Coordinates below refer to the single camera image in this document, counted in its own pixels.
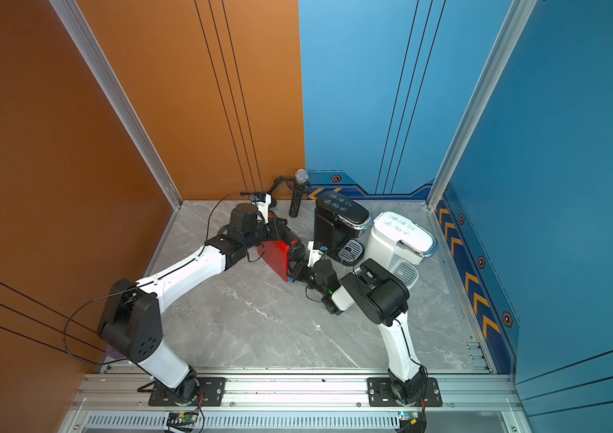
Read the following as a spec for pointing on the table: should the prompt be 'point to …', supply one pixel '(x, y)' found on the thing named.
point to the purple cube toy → (113, 353)
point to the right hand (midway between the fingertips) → (285, 261)
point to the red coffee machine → (276, 255)
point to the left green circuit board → (181, 421)
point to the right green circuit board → (412, 421)
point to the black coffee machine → (340, 226)
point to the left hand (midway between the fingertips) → (286, 219)
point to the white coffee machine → (398, 244)
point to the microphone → (297, 188)
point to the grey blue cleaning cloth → (291, 280)
